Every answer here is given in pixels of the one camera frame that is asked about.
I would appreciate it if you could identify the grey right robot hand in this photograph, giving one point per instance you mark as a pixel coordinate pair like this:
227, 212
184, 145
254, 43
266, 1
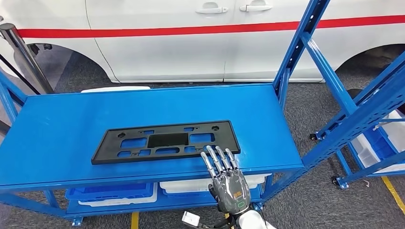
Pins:
231, 189

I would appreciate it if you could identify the black license plate frame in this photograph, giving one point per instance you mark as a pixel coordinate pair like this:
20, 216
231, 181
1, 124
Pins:
227, 139

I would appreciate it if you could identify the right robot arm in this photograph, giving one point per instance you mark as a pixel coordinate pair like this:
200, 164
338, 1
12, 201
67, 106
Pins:
253, 221

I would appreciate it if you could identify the blue metal shelf rack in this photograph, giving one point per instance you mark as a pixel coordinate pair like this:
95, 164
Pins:
343, 164
63, 132

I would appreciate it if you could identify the blue plastic storage bin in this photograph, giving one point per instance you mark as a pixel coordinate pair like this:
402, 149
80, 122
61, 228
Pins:
189, 195
379, 145
107, 191

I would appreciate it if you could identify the yellow floor tape marking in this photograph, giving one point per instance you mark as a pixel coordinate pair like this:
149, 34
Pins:
135, 221
392, 192

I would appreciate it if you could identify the small white floor scrap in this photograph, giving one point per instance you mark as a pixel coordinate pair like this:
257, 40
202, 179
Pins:
366, 183

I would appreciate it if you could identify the white plastic panel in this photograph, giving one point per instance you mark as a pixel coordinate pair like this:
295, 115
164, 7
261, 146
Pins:
114, 89

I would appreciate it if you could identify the white car with red stripe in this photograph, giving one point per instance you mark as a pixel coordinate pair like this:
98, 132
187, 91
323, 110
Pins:
158, 53

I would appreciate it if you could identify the dark round floor base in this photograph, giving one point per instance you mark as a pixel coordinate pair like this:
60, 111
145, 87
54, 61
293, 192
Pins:
354, 93

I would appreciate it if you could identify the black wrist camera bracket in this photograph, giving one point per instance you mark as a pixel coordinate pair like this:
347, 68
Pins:
218, 226

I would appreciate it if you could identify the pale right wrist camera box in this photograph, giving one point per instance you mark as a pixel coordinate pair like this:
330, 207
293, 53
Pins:
190, 218

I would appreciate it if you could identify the chrome stanchion post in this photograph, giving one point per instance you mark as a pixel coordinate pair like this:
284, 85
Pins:
25, 60

